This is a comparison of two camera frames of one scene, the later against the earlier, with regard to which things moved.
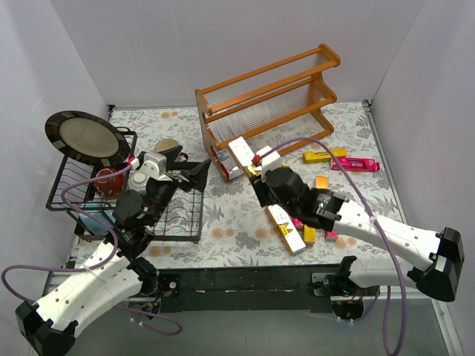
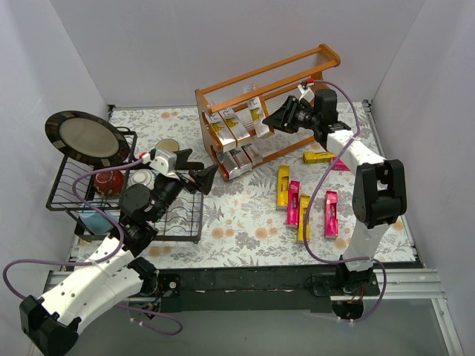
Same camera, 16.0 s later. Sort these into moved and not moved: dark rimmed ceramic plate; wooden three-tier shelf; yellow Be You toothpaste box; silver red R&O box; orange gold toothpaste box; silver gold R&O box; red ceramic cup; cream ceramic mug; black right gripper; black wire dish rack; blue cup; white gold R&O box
Moved: silver red R&O box; orange gold toothpaste box; silver gold R&O box; yellow Be You toothpaste box; white gold R&O box; black right gripper
Not moved: red ceramic cup; cream ceramic mug; black wire dish rack; dark rimmed ceramic plate; wooden three-tier shelf; blue cup
